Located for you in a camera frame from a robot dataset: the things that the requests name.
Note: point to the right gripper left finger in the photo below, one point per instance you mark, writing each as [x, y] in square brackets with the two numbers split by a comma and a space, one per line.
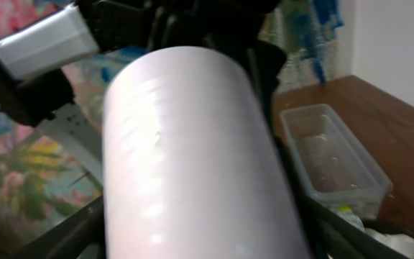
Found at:
[79, 236]

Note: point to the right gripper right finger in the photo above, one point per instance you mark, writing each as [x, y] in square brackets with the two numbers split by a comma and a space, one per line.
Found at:
[331, 236]

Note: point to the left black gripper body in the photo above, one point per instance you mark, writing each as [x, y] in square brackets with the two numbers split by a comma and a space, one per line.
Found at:
[229, 26]

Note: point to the white bowl with rice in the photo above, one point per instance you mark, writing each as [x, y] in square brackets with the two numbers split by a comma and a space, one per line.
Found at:
[391, 235]

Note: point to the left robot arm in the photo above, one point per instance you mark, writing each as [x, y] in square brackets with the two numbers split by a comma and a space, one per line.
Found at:
[70, 133]

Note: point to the clear plastic bin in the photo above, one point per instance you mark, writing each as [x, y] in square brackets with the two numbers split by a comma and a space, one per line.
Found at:
[333, 166]

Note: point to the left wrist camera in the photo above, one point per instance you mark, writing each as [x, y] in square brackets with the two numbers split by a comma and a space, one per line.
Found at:
[51, 43]

